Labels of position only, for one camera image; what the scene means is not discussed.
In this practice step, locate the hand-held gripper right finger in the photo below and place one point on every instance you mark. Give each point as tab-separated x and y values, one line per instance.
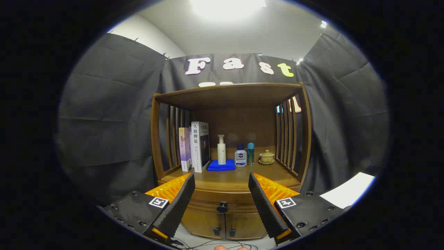
265	211

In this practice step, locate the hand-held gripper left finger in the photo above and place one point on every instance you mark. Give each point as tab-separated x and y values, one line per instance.
177	208

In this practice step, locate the brown wooden drawer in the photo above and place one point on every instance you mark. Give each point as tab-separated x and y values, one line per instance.
225	196

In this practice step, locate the wooden cabinet door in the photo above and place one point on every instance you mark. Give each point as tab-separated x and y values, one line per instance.
201	222
246	225

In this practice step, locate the wooden countertop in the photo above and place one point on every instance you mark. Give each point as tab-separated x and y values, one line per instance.
239	177

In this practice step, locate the brown wooden cabinet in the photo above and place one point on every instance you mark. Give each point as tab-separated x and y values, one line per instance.
236	121

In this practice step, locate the yellow saucer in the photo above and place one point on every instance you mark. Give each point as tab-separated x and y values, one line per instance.
262	162

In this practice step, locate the yellow lidded teacup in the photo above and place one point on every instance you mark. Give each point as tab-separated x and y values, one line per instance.
267	157

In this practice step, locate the blue folded cloth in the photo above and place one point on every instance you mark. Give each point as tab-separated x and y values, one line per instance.
216	166

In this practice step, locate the white bottle blue cap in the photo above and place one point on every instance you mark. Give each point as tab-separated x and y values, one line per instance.
240	158

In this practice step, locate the purple book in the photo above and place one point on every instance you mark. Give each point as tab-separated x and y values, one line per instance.
184	149

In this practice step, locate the teal bottle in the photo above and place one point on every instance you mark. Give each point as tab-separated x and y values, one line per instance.
250	152

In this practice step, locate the white book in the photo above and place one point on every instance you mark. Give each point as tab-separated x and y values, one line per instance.
196	146

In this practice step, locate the white pump bottle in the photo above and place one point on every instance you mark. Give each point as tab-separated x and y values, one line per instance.
221	152

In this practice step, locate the white panel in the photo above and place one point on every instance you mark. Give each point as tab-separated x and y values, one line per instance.
347	191

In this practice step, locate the black backdrop cloth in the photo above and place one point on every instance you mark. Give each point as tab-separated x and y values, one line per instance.
104	121

